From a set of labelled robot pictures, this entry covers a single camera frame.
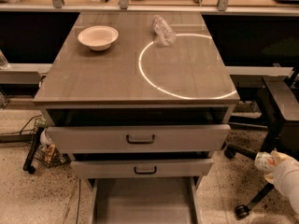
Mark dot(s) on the middle grey drawer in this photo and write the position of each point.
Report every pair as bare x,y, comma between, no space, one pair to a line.
125,169

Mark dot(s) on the black top drawer handle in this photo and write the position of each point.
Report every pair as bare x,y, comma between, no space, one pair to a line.
140,141

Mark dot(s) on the black office chair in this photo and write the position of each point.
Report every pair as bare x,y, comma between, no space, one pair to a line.
279,107

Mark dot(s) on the black wire cart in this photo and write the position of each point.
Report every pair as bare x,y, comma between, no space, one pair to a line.
42,149

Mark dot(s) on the clear crushed plastic bottle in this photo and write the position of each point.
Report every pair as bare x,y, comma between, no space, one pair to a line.
165,35

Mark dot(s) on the bottom open grey drawer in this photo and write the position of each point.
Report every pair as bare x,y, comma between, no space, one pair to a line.
162,200

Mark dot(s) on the black drawer handle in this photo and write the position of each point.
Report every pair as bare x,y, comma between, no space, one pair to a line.
150,171
140,141

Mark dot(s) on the black middle drawer handle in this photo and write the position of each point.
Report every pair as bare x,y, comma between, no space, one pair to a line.
150,171

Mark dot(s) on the white green 7up can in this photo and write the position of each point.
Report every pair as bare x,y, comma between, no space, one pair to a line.
265,162

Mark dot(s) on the white paper bowl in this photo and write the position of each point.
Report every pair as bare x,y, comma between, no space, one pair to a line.
98,37

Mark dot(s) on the grey drawer cabinet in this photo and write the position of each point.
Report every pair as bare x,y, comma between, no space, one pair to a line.
138,83

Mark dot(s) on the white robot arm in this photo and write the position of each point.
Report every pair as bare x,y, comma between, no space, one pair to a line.
294,202

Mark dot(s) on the top grey drawer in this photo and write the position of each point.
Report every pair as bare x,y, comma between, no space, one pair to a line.
112,139

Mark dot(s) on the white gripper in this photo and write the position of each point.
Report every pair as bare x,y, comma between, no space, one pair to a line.
284,174

